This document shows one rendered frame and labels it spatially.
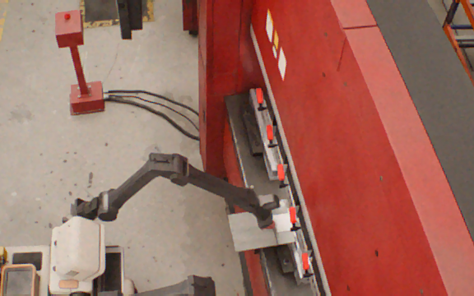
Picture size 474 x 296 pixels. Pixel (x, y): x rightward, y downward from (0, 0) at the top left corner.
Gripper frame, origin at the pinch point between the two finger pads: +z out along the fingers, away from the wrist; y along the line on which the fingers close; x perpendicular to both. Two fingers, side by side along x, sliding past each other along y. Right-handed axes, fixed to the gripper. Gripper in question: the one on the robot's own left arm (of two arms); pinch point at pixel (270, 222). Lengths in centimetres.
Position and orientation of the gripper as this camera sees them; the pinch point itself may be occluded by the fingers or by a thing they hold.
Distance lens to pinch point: 267.1
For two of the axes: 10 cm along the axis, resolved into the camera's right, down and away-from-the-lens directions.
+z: 4.0, 4.5, 8.0
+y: -1.9, -8.1, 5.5
